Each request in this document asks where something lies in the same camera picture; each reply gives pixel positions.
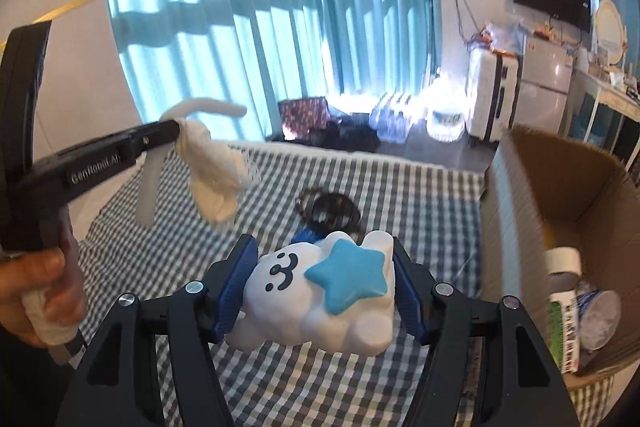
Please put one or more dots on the oval vanity mirror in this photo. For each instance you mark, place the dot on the oval vanity mirror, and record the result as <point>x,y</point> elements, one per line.
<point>610,31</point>

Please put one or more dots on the white suitcase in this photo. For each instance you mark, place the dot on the white suitcase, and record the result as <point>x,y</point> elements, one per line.
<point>491,88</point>

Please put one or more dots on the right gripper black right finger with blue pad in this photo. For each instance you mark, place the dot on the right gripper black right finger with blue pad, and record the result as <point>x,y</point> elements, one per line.
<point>519,383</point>

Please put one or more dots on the white lace cloth bundle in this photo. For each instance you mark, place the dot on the white lace cloth bundle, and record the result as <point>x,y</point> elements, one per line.
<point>219,174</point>

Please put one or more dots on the white tape roll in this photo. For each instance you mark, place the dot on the white tape roll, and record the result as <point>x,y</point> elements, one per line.
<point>564,267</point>

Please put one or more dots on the white dressing table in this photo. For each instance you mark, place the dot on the white dressing table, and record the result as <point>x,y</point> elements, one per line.
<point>598,111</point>

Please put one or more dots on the black round lidded container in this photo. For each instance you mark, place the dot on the black round lidded container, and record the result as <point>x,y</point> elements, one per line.
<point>333,212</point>

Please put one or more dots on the silver mini fridge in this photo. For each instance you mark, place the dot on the silver mini fridge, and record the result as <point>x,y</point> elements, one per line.
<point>544,85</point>

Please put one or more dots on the brown cardboard box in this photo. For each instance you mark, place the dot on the brown cardboard box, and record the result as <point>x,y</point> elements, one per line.
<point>541,191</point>

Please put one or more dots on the clear cotton swab cup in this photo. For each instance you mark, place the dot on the clear cotton swab cup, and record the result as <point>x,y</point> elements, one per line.
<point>598,315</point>

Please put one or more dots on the teal window curtain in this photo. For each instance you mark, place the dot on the teal window curtain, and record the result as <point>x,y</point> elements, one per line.
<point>258,53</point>

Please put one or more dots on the checkered gingham tablecloth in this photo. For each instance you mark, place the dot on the checkered gingham tablecloth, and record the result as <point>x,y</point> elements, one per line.
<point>136,273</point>

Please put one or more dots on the pack of water bottles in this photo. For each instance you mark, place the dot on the pack of water bottles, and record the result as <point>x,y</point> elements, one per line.
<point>394,115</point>

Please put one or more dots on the large water jug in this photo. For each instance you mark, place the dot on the large water jug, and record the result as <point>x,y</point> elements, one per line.
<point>446,109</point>

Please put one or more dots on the patterned dark bag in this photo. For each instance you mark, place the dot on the patterned dark bag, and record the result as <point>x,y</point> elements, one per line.
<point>298,117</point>

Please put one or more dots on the green white medicine box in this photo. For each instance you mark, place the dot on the green white medicine box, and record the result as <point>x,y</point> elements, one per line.
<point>564,339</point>

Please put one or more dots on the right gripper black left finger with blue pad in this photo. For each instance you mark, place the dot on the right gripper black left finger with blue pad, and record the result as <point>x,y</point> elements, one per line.
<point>235,289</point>

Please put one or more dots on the blue white tissue pack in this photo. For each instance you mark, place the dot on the blue white tissue pack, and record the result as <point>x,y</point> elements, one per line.
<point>308,235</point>

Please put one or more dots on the person's left hand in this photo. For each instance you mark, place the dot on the person's left hand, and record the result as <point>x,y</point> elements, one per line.
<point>43,290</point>

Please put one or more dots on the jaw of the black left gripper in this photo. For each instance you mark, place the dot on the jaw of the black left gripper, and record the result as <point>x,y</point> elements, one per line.
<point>64,176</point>

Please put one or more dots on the white bear toy blue star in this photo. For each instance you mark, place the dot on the white bear toy blue star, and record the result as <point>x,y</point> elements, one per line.
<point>338,295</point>

